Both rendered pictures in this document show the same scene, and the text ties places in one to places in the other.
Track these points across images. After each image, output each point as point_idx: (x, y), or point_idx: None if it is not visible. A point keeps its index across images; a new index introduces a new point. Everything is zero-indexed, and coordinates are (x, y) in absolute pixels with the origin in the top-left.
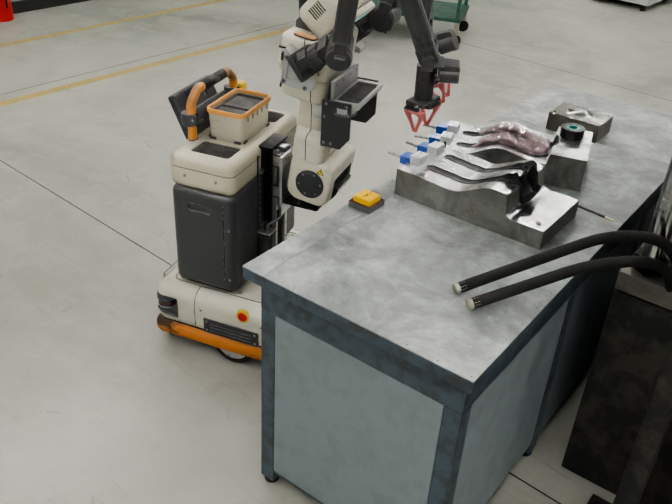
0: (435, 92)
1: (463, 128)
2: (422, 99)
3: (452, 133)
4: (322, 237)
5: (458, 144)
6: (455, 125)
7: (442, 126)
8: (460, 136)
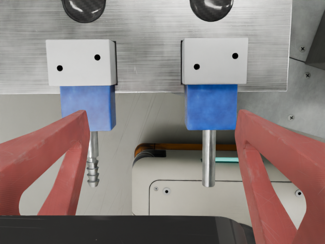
0: (266, 222)
1: (43, 27)
2: None
3: (196, 41)
4: None
5: (207, 10)
6: (98, 51)
7: (103, 107)
8: (133, 19)
